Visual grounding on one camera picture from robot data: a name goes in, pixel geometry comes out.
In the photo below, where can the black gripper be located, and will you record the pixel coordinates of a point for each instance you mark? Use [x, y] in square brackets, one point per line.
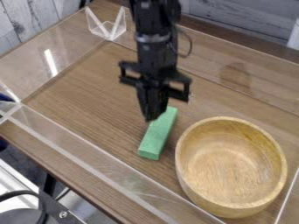
[153, 75]

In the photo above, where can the green rectangular block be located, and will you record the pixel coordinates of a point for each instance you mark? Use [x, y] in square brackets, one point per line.
[156, 135]

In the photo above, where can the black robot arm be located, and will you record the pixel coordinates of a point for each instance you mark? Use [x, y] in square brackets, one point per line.
[156, 18]

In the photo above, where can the brown wooden bowl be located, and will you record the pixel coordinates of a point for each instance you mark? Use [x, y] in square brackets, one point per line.
[231, 166]

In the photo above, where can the blue object at edge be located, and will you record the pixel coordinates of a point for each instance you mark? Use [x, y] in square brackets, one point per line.
[5, 98]

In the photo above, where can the clear acrylic enclosure wall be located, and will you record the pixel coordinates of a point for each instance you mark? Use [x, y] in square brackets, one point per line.
[75, 119]

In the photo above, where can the clear acrylic corner bracket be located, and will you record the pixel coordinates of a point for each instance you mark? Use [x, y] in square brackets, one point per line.
[108, 30]

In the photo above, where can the black metal table bracket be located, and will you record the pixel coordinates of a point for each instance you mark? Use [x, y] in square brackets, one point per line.
[56, 213]

